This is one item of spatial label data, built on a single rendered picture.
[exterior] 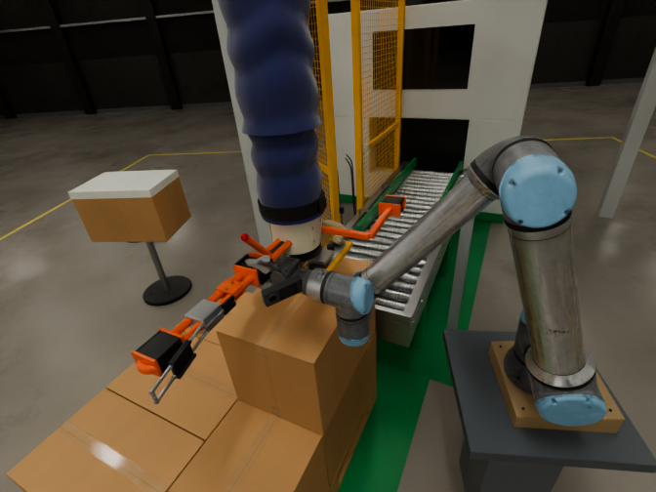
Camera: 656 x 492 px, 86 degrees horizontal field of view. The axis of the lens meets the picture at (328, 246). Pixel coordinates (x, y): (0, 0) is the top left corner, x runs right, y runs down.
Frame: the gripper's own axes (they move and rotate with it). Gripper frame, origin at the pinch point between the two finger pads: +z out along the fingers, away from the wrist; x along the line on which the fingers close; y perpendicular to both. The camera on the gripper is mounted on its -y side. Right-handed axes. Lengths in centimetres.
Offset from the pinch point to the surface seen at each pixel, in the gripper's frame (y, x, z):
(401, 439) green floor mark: 41, -124, -39
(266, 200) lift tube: 17.0, 15.7, 2.7
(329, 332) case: 13.1, -29.7, -17.6
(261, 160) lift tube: 17.1, 28.4, 1.9
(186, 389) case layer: -6, -70, 45
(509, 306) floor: 170, -124, -83
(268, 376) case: -1.2, -45.0, 0.9
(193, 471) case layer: -31, -70, 18
